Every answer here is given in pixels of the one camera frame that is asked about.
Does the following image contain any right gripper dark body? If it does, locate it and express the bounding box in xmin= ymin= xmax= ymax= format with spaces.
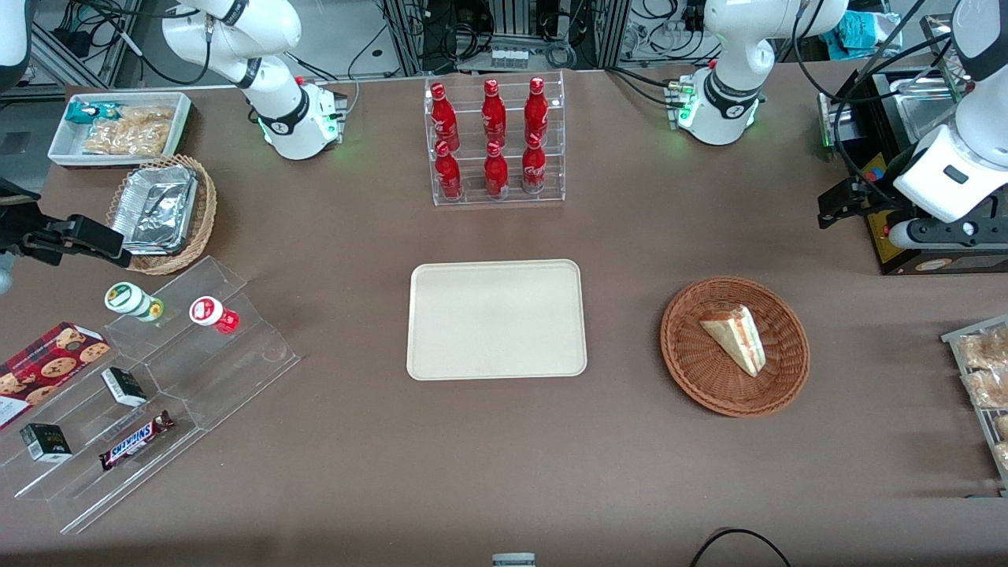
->
xmin=0 ymin=179 xmax=40 ymax=256

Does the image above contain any triangle sandwich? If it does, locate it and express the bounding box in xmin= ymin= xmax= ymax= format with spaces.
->
xmin=699 ymin=306 xmax=766 ymax=378

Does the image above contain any aluminium foil tray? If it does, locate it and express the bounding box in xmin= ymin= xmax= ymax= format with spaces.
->
xmin=109 ymin=165 xmax=199 ymax=256

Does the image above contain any light wicker basket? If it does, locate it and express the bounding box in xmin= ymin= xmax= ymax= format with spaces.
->
xmin=105 ymin=154 xmax=218 ymax=276

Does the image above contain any tray of pastries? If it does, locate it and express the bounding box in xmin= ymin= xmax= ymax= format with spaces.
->
xmin=941 ymin=315 xmax=1008 ymax=498

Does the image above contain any round brown wicker basket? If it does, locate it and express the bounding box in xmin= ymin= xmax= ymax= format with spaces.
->
xmin=660 ymin=276 xmax=811 ymax=418

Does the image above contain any beige plastic tray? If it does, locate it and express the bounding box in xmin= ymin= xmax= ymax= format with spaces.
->
xmin=406 ymin=259 xmax=588 ymax=381

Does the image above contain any black food warmer case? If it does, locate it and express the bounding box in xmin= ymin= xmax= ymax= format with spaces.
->
xmin=817 ymin=67 xmax=1008 ymax=276

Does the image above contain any green lidded yoghurt cup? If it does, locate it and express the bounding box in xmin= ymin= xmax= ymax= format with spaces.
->
xmin=105 ymin=282 xmax=165 ymax=323

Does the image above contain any steel warmer pan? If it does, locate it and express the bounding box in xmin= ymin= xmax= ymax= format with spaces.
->
xmin=894 ymin=77 xmax=958 ymax=143

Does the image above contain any white rectangular snack bin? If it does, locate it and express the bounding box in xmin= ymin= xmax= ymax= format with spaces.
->
xmin=47 ymin=92 xmax=194 ymax=170

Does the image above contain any clear bag of crackers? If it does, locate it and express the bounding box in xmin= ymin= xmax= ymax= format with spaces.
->
xmin=118 ymin=105 xmax=176 ymax=127
xmin=82 ymin=120 xmax=172 ymax=157

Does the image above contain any red cookie box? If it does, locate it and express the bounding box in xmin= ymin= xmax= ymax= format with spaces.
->
xmin=0 ymin=321 xmax=111 ymax=431

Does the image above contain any teal snack packet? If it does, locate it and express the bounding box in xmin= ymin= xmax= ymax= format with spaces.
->
xmin=65 ymin=102 xmax=120 ymax=125

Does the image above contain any red lidded yoghurt cup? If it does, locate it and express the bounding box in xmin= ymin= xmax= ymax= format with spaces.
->
xmin=189 ymin=296 xmax=240 ymax=335

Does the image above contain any small black box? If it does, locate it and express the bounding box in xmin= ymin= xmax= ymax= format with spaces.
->
xmin=20 ymin=423 xmax=73 ymax=463
xmin=101 ymin=367 xmax=148 ymax=408

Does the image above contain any teal plastic bag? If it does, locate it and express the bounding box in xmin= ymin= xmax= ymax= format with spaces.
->
xmin=819 ymin=9 xmax=905 ymax=62

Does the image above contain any clear acrylic stepped stand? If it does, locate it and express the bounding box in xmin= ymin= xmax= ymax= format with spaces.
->
xmin=0 ymin=255 xmax=302 ymax=536

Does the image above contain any Snickers chocolate bar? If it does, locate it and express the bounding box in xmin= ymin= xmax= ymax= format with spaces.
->
xmin=98 ymin=410 xmax=176 ymax=472

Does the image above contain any red cola bottle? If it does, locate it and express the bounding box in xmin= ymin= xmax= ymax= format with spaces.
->
xmin=481 ymin=79 xmax=509 ymax=147
xmin=429 ymin=82 xmax=461 ymax=150
xmin=484 ymin=141 xmax=511 ymax=198
xmin=521 ymin=132 xmax=548 ymax=195
xmin=435 ymin=140 xmax=465 ymax=200
xmin=524 ymin=76 xmax=550 ymax=146

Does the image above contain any clear acrylic bottle rack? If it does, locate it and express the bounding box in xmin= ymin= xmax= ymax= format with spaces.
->
xmin=425 ymin=71 xmax=566 ymax=208

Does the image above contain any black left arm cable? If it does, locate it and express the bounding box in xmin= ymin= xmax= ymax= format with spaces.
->
xmin=791 ymin=0 xmax=973 ymax=207

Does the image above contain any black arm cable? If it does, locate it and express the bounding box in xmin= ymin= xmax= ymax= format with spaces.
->
xmin=791 ymin=0 xmax=973 ymax=207
xmin=69 ymin=0 xmax=209 ymax=86

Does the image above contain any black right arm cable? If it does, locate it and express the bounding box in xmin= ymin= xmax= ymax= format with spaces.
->
xmin=69 ymin=0 xmax=209 ymax=86

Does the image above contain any black looped table cable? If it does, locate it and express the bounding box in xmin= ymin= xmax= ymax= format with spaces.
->
xmin=691 ymin=527 xmax=792 ymax=567

